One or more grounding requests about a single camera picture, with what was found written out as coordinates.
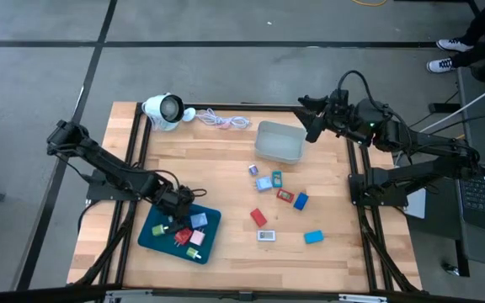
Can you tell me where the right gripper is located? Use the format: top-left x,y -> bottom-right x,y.
297,88 -> 355,145

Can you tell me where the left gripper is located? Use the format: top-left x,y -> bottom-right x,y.
156,184 -> 195,235

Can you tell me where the red plug charger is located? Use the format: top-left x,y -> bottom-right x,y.
173,227 -> 195,247

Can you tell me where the lavender blue usb charger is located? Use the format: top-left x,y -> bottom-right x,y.
189,212 -> 209,230

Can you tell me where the pink plug charger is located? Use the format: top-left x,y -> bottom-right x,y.
189,228 -> 206,247

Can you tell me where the teal plastic tray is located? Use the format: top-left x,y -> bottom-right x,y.
136,203 -> 222,265

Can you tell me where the red rectangular block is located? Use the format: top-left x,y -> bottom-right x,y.
249,208 -> 269,228

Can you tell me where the red rectangular case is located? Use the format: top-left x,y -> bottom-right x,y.
276,188 -> 296,204

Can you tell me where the light blue plug charger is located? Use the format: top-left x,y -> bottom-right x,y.
253,176 -> 274,193

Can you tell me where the dark blue rectangular block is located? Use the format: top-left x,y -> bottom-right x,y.
292,192 -> 310,211

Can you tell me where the white plastic bin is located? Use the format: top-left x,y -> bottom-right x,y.
253,120 -> 308,165

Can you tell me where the light blue rectangular block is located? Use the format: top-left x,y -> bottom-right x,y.
303,229 -> 325,245

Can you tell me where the black desk foot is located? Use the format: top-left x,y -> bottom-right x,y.
429,103 -> 462,114

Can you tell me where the person's white shoe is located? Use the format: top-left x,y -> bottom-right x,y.
426,57 -> 457,75
435,37 -> 475,54

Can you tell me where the white paper sheet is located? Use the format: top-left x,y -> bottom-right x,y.
406,188 -> 428,220

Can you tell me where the black foreground bar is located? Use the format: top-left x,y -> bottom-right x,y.
0,284 -> 485,303

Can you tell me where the person's leg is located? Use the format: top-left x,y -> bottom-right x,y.
450,29 -> 485,69
461,0 -> 485,45

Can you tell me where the black caster wheel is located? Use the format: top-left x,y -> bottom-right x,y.
442,263 -> 462,278

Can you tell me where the grey side desk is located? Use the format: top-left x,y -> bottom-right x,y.
456,66 -> 485,271

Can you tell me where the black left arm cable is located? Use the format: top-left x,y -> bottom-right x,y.
152,169 -> 208,199

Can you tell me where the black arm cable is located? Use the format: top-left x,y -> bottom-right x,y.
152,169 -> 208,199
336,69 -> 379,111

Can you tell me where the black aluminium table frame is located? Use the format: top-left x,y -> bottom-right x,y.
83,102 -> 424,295

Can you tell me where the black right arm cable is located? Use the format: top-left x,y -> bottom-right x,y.
336,69 -> 379,111

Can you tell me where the white coiled cable bundle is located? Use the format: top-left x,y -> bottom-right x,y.
195,108 -> 252,130

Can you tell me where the yellow floor cable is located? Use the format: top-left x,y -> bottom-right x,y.
351,0 -> 389,8

